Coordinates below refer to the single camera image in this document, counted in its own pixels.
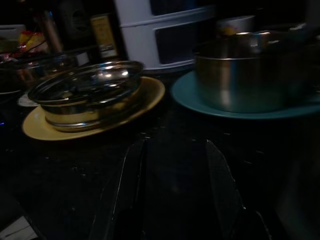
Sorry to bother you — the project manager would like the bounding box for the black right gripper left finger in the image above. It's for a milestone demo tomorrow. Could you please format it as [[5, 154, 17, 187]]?
[[88, 138, 148, 240]]

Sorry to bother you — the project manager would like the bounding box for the small steel pot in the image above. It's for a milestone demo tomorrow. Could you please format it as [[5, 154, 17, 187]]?
[[194, 31, 311, 113]]

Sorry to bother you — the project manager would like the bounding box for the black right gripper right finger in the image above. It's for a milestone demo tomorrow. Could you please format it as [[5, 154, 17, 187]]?
[[206, 139, 275, 240]]

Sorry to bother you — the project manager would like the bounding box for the yellow red snack packet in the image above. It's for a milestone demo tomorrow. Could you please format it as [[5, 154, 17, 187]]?
[[18, 30, 49, 53]]

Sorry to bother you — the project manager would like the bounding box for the white tiered storage rack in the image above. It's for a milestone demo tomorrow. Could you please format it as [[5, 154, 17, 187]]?
[[113, 0, 217, 71]]

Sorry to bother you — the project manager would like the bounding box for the shiny steel bowl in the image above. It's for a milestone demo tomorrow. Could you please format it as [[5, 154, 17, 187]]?
[[0, 48, 88, 93]]

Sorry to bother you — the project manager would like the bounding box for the steel steamer pot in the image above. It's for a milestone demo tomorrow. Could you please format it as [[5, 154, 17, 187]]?
[[27, 60, 145, 133]]

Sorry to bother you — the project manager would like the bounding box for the yellow oil tin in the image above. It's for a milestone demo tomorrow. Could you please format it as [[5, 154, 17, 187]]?
[[89, 14, 119, 59]]

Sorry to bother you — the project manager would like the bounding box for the dark wall socket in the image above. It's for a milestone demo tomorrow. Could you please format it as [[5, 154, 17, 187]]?
[[61, 6, 89, 39]]

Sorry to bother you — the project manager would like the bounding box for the floral plate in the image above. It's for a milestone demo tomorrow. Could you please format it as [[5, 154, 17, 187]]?
[[0, 87, 41, 108]]

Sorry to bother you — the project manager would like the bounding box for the teal plate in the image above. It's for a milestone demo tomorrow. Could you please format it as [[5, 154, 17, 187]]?
[[170, 70, 320, 120]]

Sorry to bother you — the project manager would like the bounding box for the yellow plate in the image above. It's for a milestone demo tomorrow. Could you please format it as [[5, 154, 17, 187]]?
[[21, 76, 166, 141]]

